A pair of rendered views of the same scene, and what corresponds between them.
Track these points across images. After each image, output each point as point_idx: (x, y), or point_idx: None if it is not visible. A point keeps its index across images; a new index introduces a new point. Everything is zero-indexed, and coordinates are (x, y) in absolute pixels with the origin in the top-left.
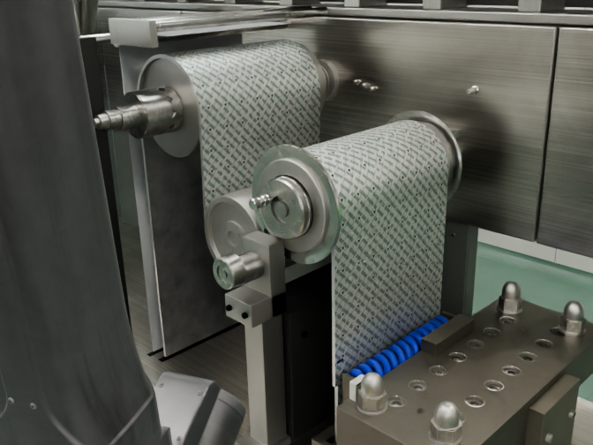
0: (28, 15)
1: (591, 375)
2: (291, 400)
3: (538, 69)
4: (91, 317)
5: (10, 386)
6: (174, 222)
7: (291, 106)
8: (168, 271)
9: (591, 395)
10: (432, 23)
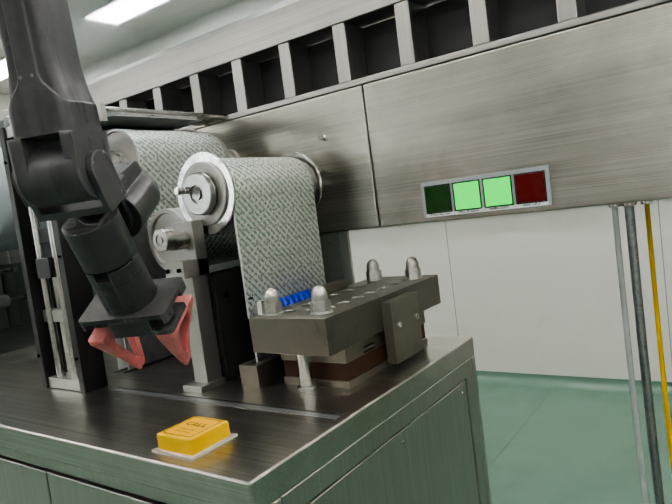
0: None
1: (500, 438)
2: (222, 346)
3: (357, 113)
4: (60, 37)
5: (19, 68)
6: None
7: None
8: None
9: (502, 450)
10: (292, 104)
